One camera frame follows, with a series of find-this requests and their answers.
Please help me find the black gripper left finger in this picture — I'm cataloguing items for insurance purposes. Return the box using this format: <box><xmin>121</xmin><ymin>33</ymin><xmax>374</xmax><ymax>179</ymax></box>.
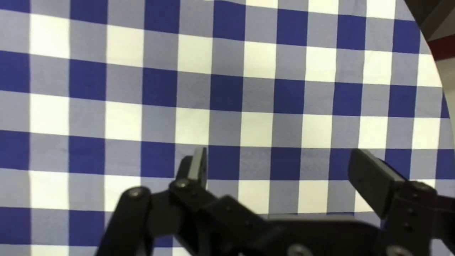
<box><xmin>94</xmin><ymin>145</ymin><xmax>268</xmax><ymax>256</ymax></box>

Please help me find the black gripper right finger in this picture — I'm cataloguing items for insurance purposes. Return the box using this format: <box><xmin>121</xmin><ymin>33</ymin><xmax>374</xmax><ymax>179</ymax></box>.
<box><xmin>347</xmin><ymin>148</ymin><xmax>455</xmax><ymax>256</ymax></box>

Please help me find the blue white checked tablecloth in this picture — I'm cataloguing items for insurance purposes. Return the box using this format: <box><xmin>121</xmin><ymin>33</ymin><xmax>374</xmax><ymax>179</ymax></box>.
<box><xmin>0</xmin><ymin>0</ymin><xmax>455</xmax><ymax>256</ymax></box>

